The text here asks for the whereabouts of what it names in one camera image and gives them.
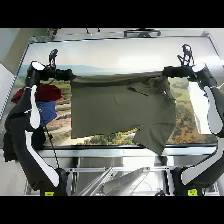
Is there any blue garment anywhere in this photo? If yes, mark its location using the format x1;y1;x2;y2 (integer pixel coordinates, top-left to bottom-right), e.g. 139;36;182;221
35;100;59;127

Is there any olive green shirt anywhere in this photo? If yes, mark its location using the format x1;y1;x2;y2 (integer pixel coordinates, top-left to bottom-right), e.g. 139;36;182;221
69;70;178;156

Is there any silver frame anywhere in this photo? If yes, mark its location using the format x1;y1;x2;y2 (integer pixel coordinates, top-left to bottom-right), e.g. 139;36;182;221
24;146;221;197

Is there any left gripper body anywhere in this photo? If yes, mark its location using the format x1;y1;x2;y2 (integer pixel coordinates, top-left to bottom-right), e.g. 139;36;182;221
58;68;77;82

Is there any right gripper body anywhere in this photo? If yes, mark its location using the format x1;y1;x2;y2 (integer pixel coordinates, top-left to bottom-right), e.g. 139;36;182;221
162;65;181;79

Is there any red garment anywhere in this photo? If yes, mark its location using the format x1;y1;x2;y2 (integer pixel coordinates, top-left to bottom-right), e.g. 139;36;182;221
11;83;65;105

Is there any black cable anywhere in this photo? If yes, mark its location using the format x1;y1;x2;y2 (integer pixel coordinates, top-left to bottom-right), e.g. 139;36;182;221
42;122;62;170

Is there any black garment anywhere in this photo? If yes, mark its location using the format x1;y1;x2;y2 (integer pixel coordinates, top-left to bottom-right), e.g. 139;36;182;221
2;127;22;163

